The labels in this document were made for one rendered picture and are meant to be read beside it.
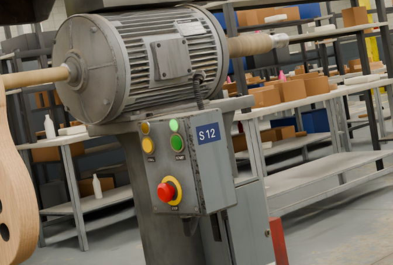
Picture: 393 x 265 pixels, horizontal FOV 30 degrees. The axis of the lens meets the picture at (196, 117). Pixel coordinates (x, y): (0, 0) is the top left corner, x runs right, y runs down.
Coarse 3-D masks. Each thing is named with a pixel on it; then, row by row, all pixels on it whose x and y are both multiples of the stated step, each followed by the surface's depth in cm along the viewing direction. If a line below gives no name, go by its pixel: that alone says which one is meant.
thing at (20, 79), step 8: (24, 72) 156; (32, 72) 157; (40, 72) 158; (48, 72) 159; (56, 72) 160; (64, 72) 162; (8, 80) 152; (16, 80) 154; (24, 80) 155; (32, 80) 156; (40, 80) 158; (48, 80) 159; (56, 80) 161; (8, 88) 153
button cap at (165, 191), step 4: (160, 184) 145; (164, 184) 144; (168, 184) 144; (160, 188) 144; (164, 188) 144; (168, 188) 144; (172, 188) 145; (160, 192) 145; (164, 192) 144; (168, 192) 143; (172, 192) 144; (160, 196) 145; (164, 196) 144; (168, 196) 144; (172, 196) 144; (164, 200) 144; (168, 200) 144
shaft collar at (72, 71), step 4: (64, 64) 163; (68, 64) 162; (72, 64) 163; (68, 68) 162; (72, 68) 162; (76, 68) 163; (68, 72) 162; (72, 72) 162; (76, 72) 163; (68, 76) 162; (72, 76) 162; (76, 76) 163; (64, 80) 164; (68, 80) 163; (72, 80) 163
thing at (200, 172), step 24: (144, 120) 152; (168, 120) 144; (192, 120) 141; (216, 120) 145; (168, 144) 145; (192, 144) 141; (216, 144) 145; (168, 168) 146; (192, 168) 141; (216, 168) 144; (192, 192) 142; (216, 192) 144; (192, 216) 157
